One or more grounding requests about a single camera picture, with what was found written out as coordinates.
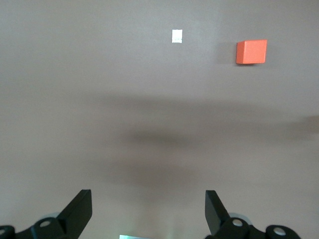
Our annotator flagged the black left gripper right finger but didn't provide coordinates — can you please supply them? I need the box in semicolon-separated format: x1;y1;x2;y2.
204;190;300;239

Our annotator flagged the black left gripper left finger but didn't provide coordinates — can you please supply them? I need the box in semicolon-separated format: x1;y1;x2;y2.
0;189;93;239

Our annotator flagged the small clear tape piece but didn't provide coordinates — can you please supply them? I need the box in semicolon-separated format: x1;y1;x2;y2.
171;29;183;44

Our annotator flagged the orange cube block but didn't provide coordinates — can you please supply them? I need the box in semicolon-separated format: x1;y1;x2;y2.
235;39;268;66

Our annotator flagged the brown paper table cover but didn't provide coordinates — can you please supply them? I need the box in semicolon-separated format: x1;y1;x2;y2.
0;0;319;239

